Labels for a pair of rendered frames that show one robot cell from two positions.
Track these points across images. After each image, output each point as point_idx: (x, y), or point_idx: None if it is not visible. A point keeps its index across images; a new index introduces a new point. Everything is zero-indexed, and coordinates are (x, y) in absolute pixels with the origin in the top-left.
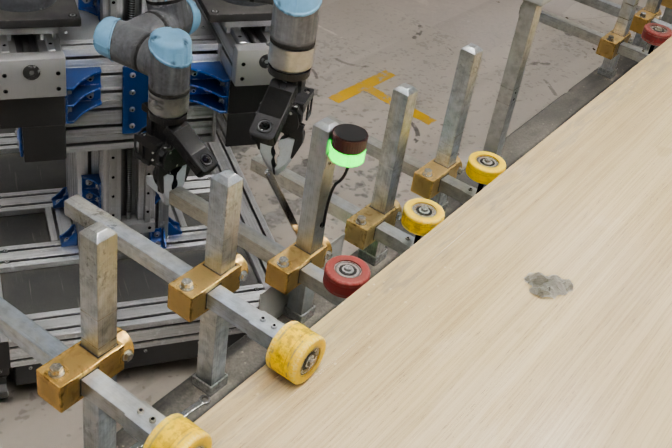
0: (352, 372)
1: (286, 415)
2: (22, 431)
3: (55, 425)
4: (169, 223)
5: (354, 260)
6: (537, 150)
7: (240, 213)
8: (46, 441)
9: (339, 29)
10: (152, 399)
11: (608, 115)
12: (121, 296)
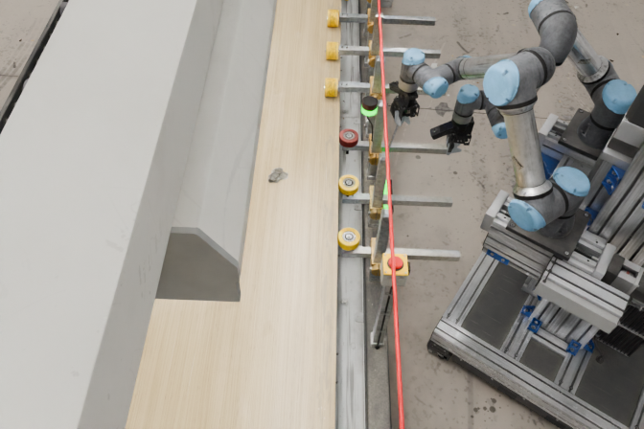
0: (314, 102)
1: (320, 82)
2: (475, 237)
3: (470, 247)
4: (533, 318)
5: (350, 140)
6: (333, 269)
7: (524, 372)
8: (464, 239)
9: None
10: (453, 283)
11: (316, 345)
12: (501, 274)
